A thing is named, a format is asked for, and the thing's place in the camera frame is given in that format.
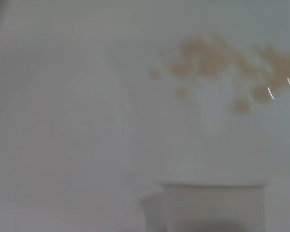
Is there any white paper cup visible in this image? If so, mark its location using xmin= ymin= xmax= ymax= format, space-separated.
xmin=157 ymin=181 xmax=268 ymax=232

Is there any brown water stain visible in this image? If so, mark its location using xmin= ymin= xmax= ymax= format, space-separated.
xmin=148 ymin=33 xmax=290 ymax=116

